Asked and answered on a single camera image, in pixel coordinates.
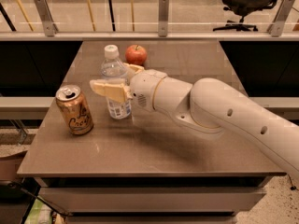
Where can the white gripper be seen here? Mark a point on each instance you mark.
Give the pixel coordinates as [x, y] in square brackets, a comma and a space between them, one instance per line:
[143, 89]

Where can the clear blue plastic water bottle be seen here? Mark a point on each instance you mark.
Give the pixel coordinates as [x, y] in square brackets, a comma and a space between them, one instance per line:
[113, 69]

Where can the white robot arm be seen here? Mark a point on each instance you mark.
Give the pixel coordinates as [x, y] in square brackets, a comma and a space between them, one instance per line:
[207, 108]

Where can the orange LaCroix soda can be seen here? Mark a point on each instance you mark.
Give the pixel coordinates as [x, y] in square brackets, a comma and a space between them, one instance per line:
[74, 108]

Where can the red apple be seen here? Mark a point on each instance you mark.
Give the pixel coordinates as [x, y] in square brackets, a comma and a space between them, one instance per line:
[136, 54]

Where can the metal glass railing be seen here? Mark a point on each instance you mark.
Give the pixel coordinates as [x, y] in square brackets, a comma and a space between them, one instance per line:
[140, 20]

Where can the black office chair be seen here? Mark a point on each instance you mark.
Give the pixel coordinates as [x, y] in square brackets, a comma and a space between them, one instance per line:
[243, 8]

